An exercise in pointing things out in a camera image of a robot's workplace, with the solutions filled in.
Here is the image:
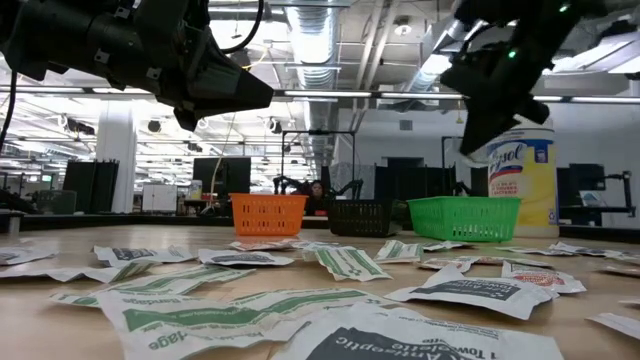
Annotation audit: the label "green plastic basket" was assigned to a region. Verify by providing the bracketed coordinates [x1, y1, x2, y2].
[407, 195, 522, 243]

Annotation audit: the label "black partition panels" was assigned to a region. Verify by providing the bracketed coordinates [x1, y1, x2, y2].
[374, 157, 457, 201]

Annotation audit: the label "black desk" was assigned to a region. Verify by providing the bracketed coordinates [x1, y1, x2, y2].
[558, 205, 637, 227]

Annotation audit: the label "silver ventilation duct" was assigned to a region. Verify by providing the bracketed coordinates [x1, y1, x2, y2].
[282, 0, 351, 171]

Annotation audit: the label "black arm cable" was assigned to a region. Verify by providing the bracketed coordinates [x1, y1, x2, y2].
[0, 69, 19, 151]

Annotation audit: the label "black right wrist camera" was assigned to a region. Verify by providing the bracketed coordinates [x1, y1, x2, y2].
[439, 47, 484, 96]

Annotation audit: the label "plain white packet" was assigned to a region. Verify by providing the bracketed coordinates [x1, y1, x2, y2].
[586, 312, 640, 342]

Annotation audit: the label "black cabinets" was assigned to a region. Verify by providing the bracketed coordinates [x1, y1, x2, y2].
[62, 159, 120, 215]

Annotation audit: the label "seated person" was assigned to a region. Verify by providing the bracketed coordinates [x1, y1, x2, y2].
[303, 179, 331, 217]

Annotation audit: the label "white cabinet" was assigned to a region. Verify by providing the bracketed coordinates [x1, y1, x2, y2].
[141, 183, 178, 213]

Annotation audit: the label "black plastic basket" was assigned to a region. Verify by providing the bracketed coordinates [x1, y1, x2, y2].
[327, 198, 404, 238]

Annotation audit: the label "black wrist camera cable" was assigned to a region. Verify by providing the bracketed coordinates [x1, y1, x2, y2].
[219, 0, 265, 55]

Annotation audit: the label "yellow Lysol wipes canister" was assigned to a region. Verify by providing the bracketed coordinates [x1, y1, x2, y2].
[485, 117, 560, 239]

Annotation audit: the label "white pillar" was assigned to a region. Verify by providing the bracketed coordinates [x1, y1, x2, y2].
[96, 107, 137, 215]

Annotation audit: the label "black monitor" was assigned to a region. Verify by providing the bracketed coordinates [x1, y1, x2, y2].
[192, 156, 252, 199]
[569, 163, 607, 192]

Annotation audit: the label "orange plastic basket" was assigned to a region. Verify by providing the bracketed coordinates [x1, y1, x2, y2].
[230, 193, 307, 236]

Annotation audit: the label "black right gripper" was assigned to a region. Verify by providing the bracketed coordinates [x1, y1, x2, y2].
[459, 29, 550, 155]

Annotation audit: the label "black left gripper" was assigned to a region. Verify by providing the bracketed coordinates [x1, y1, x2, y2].
[94, 19, 275, 132]

